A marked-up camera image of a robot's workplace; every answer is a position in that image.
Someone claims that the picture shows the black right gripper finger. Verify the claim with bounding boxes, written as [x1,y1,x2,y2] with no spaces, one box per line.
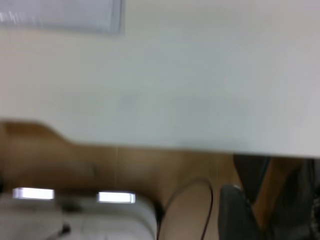
[218,185,263,240]

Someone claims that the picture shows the clear plastic zip bag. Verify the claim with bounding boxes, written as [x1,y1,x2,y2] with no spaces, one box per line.
[0,0,126,36]

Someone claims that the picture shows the white plastic housing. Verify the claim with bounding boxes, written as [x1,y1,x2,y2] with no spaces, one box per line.
[0,187,159,240]

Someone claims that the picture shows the dark looped cable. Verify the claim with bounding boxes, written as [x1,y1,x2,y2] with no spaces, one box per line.
[159,176,215,240]

